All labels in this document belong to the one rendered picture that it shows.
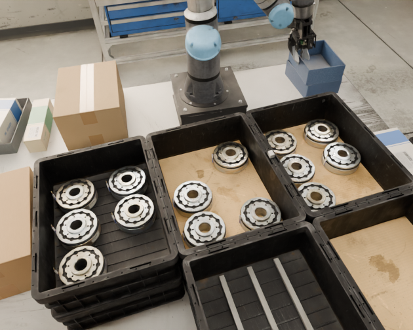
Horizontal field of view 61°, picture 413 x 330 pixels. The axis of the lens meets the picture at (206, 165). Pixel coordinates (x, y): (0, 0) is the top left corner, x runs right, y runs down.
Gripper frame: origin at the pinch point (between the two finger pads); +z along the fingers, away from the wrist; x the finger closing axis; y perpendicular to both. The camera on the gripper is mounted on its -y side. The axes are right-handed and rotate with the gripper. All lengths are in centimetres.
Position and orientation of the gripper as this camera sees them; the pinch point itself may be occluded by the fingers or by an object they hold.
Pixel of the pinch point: (299, 59)
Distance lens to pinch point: 151.7
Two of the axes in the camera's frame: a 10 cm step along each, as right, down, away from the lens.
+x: 9.7, -2.4, -0.2
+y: 1.7, 7.3, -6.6
